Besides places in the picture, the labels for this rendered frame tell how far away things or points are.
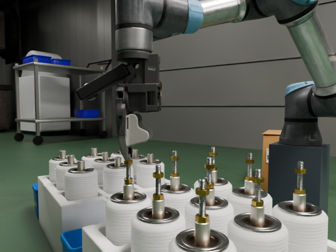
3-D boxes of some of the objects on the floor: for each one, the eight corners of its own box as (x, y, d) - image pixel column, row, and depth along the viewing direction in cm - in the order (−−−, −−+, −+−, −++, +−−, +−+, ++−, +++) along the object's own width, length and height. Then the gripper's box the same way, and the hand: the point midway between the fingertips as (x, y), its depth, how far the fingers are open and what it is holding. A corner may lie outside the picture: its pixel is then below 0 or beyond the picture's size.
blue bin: (159, 247, 91) (159, 210, 91) (179, 263, 82) (179, 221, 81) (60, 278, 75) (58, 233, 74) (71, 302, 66) (70, 250, 65)
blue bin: (101, 200, 138) (101, 175, 137) (110, 206, 128) (110, 180, 128) (32, 212, 122) (31, 184, 121) (36, 221, 112) (35, 190, 112)
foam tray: (132, 204, 132) (131, 165, 131) (181, 236, 99) (181, 184, 98) (38, 222, 111) (37, 176, 110) (62, 271, 78) (60, 205, 77)
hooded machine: (72, 133, 476) (70, 52, 467) (38, 136, 431) (36, 47, 422) (50, 131, 515) (48, 57, 506) (18, 134, 470) (15, 52, 461)
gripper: (155, 48, 53) (156, 164, 54) (162, 58, 64) (162, 154, 65) (109, 49, 54) (110, 163, 55) (123, 59, 65) (124, 154, 66)
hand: (125, 152), depth 60 cm, fingers open, 3 cm apart
